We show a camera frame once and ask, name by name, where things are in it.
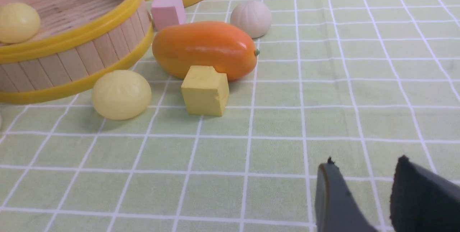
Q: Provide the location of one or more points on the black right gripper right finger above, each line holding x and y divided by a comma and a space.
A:
422, 201

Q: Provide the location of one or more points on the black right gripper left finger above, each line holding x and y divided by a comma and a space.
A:
335, 207

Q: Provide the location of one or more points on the white bun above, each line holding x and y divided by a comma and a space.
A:
252, 17

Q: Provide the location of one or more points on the yellow bun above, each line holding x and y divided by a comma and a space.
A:
18, 22
121, 95

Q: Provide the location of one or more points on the bamboo steamer tray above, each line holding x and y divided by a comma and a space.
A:
79, 41

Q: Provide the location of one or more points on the green checkered tablecloth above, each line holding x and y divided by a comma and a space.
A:
362, 81

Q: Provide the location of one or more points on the yellow cube block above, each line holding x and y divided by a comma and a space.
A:
205, 91

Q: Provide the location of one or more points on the orange toy mango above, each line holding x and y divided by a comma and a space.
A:
223, 46

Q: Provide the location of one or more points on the pink cube block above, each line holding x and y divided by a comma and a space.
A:
167, 13

